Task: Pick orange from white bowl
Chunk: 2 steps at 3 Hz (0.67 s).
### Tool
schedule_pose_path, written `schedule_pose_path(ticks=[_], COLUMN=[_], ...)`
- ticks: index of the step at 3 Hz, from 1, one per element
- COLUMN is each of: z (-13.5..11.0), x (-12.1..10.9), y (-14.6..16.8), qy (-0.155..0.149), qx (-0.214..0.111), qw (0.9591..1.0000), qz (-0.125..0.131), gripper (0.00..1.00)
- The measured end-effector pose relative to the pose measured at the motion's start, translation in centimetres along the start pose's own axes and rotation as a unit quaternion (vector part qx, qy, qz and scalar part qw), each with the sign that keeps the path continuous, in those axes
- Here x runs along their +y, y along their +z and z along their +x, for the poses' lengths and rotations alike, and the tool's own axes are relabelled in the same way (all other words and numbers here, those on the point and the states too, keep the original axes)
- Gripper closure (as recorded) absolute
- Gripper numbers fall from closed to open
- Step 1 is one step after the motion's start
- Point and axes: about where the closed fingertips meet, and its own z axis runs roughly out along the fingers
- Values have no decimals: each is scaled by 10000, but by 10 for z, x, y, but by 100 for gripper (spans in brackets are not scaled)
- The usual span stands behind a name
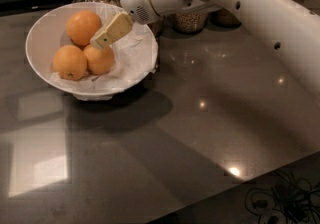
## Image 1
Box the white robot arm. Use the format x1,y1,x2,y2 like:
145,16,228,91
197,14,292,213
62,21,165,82
120,0,320,97

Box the white bowl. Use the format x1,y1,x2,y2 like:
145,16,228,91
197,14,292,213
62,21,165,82
25,1,159,102

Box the black tangled cables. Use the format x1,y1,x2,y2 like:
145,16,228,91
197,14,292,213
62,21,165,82
244,167,320,224

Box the white paper liner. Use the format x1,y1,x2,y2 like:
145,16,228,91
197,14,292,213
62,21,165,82
49,2,159,102

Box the orange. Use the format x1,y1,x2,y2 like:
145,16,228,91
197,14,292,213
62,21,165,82
83,45,115,75
52,45,87,81
66,10,102,46

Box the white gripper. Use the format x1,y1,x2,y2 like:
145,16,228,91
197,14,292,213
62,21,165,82
90,0,187,49

